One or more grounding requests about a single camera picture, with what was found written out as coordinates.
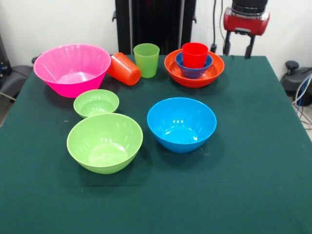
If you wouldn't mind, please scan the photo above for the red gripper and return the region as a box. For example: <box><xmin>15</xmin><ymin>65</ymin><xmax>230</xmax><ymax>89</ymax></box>
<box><xmin>223</xmin><ymin>7</ymin><xmax>271</xmax><ymax>59</ymax></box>

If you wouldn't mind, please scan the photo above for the orange bowl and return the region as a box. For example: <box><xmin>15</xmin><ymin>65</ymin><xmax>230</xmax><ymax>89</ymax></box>
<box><xmin>164</xmin><ymin>49</ymin><xmax>225</xmax><ymax>89</ymax></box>

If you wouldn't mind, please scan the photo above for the red cup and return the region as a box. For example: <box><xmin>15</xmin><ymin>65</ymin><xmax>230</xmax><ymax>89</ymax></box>
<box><xmin>181</xmin><ymin>42</ymin><xmax>210</xmax><ymax>69</ymax></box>

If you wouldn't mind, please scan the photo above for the small dark blue bowl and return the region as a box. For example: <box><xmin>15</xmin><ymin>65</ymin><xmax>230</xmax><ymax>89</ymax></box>
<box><xmin>175</xmin><ymin>52</ymin><xmax>214</xmax><ymax>79</ymax></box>

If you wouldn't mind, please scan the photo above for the large light blue bowl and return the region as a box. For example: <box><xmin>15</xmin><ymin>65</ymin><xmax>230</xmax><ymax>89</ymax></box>
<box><xmin>146</xmin><ymin>97</ymin><xmax>217</xmax><ymax>154</ymax></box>

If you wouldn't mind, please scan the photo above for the orange cup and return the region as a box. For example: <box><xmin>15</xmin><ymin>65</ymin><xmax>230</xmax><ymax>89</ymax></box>
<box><xmin>107</xmin><ymin>52</ymin><xmax>142</xmax><ymax>86</ymax></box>

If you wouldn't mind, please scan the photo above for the large green bowl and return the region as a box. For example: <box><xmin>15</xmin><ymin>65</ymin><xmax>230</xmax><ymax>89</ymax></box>
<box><xmin>66</xmin><ymin>113</ymin><xmax>144</xmax><ymax>175</ymax></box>

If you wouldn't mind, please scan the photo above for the black chair base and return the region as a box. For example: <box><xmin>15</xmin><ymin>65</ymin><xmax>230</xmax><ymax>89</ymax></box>
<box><xmin>280</xmin><ymin>60</ymin><xmax>312</xmax><ymax>107</ymax></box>

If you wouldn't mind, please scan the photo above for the green cup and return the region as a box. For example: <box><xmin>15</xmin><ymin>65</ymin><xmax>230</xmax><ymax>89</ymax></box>
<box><xmin>133</xmin><ymin>43</ymin><xmax>160</xmax><ymax>79</ymax></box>

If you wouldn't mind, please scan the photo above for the dark green table cloth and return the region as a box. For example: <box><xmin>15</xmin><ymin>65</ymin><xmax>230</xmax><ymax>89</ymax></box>
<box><xmin>0</xmin><ymin>54</ymin><xmax>312</xmax><ymax>234</ymax></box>

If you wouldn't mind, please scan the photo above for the small green bowl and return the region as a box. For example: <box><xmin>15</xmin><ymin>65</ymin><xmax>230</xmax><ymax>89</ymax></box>
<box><xmin>73</xmin><ymin>89</ymin><xmax>120</xmax><ymax>119</ymax></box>

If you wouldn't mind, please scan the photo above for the large pink bowl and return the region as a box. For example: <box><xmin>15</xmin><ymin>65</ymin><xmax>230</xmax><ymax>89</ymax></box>
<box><xmin>33</xmin><ymin>43</ymin><xmax>112</xmax><ymax>98</ymax></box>

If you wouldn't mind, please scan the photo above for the grey office chair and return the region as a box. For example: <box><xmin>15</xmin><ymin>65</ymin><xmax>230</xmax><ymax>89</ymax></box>
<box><xmin>0</xmin><ymin>65</ymin><xmax>34</xmax><ymax>102</ymax></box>

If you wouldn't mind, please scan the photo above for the black equipment box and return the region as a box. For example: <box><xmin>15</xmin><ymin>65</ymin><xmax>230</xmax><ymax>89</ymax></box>
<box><xmin>0</xmin><ymin>34</ymin><xmax>13</xmax><ymax>77</ymax></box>

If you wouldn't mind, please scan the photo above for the black cable with plug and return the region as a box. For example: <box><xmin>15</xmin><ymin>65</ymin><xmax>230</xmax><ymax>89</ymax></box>
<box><xmin>210</xmin><ymin>0</ymin><xmax>218</xmax><ymax>53</ymax></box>

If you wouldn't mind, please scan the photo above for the thin black cable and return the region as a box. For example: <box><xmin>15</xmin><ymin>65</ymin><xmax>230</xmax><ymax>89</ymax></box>
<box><xmin>219</xmin><ymin>0</ymin><xmax>226</xmax><ymax>56</ymax></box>

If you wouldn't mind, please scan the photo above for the bundle of floor cables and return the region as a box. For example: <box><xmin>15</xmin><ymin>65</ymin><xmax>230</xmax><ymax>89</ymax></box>
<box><xmin>292</xmin><ymin>73</ymin><xmax>312</xmax><ymax>129</ymax></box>

